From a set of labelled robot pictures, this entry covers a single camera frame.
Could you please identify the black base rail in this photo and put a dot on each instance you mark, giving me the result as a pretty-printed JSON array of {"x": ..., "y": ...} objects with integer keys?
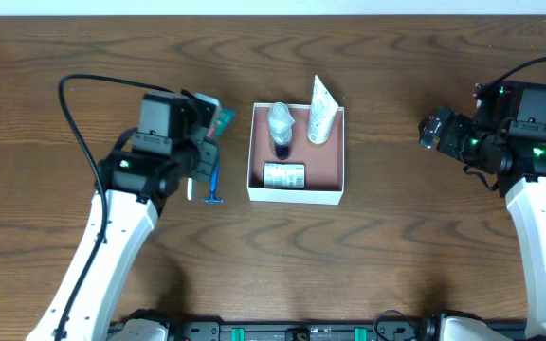
[{"x": 393, "y": 330}]

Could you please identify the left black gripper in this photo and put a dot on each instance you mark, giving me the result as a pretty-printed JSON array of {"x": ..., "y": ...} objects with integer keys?
[{"x": 209, "y": 154}]

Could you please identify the Colgate toothpaste tube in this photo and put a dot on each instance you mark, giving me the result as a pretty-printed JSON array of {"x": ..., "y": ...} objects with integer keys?
[{"x": 220, "y": 123}]

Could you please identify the green white soap box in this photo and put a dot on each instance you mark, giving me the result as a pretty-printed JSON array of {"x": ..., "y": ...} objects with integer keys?
[{"x": 284, "y": 175}]

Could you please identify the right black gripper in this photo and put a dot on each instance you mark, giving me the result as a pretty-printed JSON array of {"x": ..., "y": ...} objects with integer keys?
[{"x": 442, "y": 131}]

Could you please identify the white open cardboard box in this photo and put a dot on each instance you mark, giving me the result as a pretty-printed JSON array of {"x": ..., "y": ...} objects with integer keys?
[{"x": 324, "y": 165}]

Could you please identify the white lotion tube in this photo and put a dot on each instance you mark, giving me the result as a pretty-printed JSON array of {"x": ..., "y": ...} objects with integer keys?
[{"x": 323, "y": 111}]

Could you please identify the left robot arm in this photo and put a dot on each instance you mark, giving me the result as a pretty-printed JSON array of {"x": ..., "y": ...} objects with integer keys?
[{"x": 172, "y": 141}]

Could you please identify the blue disposable razor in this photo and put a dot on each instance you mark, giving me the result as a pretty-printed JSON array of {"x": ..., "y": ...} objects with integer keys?
[{"x": 213, "y": 185}]

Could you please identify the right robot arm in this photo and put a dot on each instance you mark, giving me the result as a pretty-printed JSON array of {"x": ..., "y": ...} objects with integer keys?
[{"x": 506, "y": 138}]

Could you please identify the green white toothbrush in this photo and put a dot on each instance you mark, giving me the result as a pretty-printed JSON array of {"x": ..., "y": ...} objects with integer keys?
[{"x": 190, "y": 189}]

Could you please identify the clear pump bottle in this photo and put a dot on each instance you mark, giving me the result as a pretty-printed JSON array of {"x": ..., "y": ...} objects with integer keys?
[{"x": 280, "y": 127}]

